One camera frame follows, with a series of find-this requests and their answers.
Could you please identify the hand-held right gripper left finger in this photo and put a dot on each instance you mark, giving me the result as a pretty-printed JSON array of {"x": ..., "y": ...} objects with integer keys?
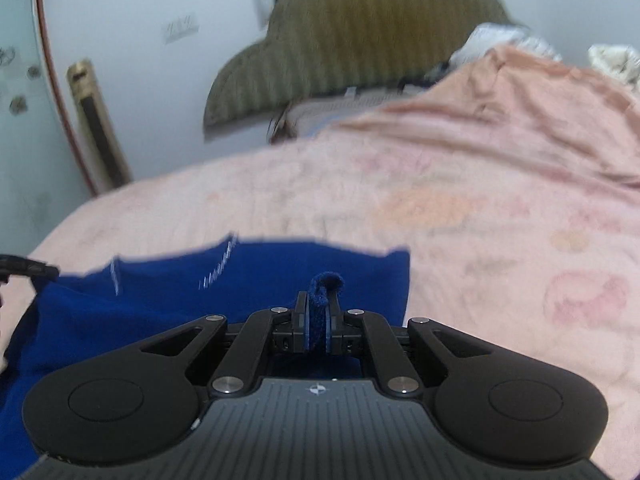
[{"x": 301, "y": 325}]

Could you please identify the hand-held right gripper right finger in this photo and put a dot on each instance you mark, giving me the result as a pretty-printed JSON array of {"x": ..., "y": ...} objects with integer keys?
[{"x": 332, "y": 327}]

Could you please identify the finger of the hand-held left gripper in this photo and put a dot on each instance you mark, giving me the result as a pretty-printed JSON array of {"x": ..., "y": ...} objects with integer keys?
[{"x": 30, "y": 266}]

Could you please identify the blue knit garment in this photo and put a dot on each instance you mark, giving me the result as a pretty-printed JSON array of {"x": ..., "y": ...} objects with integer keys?
[{"x": 150, "y": 305}]

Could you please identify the glass door with flower decals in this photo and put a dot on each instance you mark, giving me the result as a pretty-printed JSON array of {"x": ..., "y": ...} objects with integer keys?
[{"x": 25, "y": 125}]

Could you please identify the gold tower air conditioner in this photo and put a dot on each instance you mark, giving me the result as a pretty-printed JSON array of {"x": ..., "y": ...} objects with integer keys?
[{"x": 97, "y": 125}]

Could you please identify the pink floral blanket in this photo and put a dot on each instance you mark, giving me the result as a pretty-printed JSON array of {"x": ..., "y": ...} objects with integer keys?
[{"x": 450, "y": 200}]

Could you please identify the grey mattress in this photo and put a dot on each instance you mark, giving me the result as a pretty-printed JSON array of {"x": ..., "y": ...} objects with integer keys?
[{"x": 330, "y": 107}]

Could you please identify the olive striped headboard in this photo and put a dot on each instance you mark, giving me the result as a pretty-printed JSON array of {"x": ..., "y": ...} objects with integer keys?
[{"x": 360, "y": 25}]

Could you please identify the white cloth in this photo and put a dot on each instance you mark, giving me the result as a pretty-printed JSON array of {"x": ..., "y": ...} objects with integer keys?
[{"x": 500, "y": 37}]

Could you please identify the cream cloth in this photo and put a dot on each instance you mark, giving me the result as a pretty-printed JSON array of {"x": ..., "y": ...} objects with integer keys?
[{"x": 617, "y": 62}]

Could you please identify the white wall outlet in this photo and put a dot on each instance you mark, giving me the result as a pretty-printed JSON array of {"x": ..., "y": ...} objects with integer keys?
[{"x": 180, "y": 28}]

